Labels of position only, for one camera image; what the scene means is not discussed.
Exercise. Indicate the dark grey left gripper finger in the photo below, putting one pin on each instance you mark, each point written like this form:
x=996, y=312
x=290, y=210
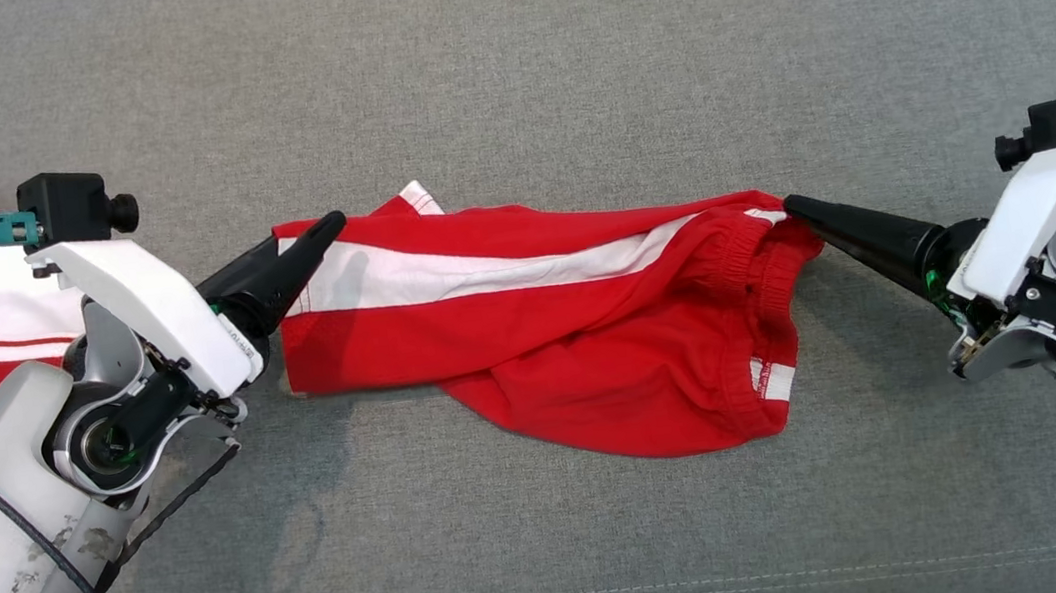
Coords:
x=286, y=291
x=281, y=256

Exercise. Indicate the red shorts with white stripe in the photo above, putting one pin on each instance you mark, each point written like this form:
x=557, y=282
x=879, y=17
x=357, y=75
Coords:
x=543, y=335

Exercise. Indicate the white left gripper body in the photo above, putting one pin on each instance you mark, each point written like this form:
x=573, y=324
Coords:
x=156, y=302

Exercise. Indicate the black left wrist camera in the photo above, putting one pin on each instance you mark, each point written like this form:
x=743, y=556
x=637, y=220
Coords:
x=68, y=204

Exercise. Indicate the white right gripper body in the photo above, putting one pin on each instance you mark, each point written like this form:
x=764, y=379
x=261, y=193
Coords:
x=1032, y=214

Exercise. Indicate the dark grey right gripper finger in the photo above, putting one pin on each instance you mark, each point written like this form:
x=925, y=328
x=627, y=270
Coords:
x=882, y=225
x=875, y=254

